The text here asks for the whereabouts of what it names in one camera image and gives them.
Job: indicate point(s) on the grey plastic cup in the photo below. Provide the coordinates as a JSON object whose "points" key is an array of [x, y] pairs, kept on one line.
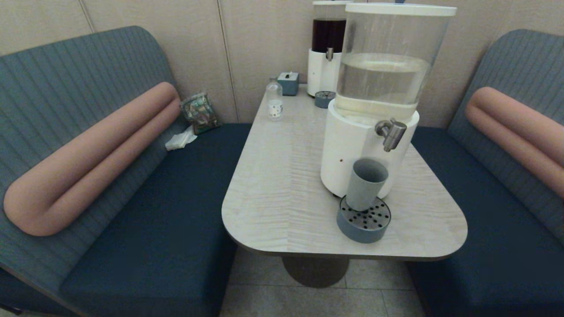
{"points": [[365, 189]]}

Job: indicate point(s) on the large steel dispenser tap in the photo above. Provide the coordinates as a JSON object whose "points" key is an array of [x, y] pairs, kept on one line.
{"points": [[392, 132]]}

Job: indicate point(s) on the small clear bottle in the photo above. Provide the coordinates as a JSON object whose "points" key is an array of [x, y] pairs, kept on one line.
{"points": [[274, 99]]}

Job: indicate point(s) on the small blue drip tray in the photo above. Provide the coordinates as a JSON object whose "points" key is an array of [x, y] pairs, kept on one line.
{"points": [[323, 102]]}

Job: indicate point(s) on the large clear water dispenser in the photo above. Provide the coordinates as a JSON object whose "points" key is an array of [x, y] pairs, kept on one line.
{"points": [[352, 149]]}

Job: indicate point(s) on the blue-grey tissue box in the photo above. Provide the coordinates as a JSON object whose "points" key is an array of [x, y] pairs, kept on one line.
{"points": [[288, 86]]}

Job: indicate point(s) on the dark drink dispenser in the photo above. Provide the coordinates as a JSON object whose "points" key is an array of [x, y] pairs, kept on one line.
{"points": [[319, 72]]}

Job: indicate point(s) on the patterned snack bag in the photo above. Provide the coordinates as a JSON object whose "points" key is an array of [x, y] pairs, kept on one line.
{"points": [[200, 112]]}

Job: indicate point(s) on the crumpled white tissue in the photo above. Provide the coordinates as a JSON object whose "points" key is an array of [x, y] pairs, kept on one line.
{"points": [[178, 141]]}

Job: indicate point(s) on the large blue drip tray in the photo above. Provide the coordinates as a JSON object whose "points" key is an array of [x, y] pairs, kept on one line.
{"points": [[361, 233]]}

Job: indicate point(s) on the small steel dispenser tap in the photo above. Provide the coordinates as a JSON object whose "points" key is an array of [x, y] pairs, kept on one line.
{"points": [[329, 53]]}

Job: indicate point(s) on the blue upholstered bench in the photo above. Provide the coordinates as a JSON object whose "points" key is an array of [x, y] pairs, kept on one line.
{"points": [[484, 220], [154, 220]]}

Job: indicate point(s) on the white dispenser lid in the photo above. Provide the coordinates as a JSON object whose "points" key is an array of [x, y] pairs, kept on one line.
{"points": [[396, 9]]}

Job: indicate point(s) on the pink bolster cushion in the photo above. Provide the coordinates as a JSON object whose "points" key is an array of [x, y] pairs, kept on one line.
{"points": [[88, 154], [520, 127]]}

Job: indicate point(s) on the ribbed table pedestal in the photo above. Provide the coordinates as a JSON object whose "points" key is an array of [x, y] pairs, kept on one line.
{"points": [[315, 270]]}

